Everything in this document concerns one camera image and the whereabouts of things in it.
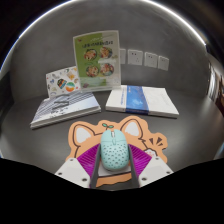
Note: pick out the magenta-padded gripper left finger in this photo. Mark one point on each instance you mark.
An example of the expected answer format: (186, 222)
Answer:
(74, 170)

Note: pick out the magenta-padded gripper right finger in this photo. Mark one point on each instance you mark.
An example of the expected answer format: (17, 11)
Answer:
(154, 169)

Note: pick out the mint green perforated computer mouse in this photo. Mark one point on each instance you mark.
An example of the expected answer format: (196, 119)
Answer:
(114, 151)

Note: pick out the orange cat-shaped mouse pad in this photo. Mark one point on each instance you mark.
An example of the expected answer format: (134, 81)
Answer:
(83, 136)

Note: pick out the grey striped book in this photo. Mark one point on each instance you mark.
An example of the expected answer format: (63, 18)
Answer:
(65, 110)

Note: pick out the white book with blue band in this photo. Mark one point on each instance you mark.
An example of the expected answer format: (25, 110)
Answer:
(143, 101)

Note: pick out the white card with colourful stickers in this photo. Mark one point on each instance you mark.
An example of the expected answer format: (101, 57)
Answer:
(63, 81)

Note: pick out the green menu sign stand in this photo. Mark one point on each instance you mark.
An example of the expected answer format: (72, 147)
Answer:
(96, 60)

